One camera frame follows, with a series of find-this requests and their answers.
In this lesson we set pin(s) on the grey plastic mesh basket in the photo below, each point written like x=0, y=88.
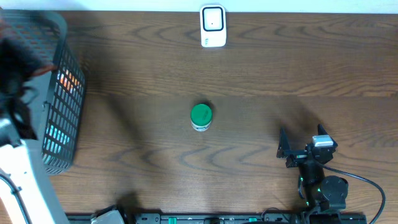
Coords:
x=43, y=36

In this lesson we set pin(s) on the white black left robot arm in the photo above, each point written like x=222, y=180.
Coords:
x=26, y=190

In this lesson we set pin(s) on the white barcode scanner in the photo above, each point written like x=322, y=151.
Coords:
x=213, y=26

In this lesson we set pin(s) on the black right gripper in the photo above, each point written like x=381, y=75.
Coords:
x=297, y=156

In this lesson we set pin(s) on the small orange snack box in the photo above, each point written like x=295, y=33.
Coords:
x=69, y=82

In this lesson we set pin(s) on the teal wipes packet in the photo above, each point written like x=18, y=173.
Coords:
x=55, y=139

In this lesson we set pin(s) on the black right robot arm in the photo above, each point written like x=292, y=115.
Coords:
x=325, y=193

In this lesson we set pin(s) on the green lid jar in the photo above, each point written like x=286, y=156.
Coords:
x=201, y=117

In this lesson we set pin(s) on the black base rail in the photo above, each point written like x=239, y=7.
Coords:
x=271, y=217

